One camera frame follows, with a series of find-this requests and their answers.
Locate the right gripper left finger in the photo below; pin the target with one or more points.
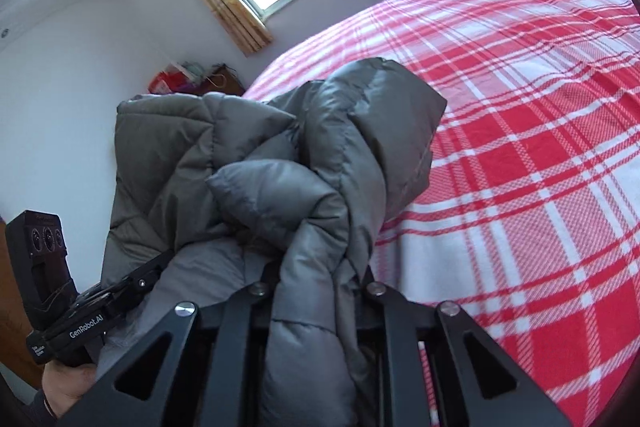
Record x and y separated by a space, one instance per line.
197 367

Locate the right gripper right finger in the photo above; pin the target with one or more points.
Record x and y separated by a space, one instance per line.
437 366

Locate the grey puffer jacket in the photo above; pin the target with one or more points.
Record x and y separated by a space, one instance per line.
226 185

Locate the person's left hand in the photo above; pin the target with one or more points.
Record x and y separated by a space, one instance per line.
64 386

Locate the brown wooden door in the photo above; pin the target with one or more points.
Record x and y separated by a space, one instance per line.
14 323

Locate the red plaid bed sheet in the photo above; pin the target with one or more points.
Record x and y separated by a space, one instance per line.
531 219

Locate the red gift box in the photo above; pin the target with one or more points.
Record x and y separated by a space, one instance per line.
169 80

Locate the wooden desk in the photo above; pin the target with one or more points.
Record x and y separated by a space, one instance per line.
220 78

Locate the black camera box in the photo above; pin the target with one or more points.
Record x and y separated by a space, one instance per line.
38 253

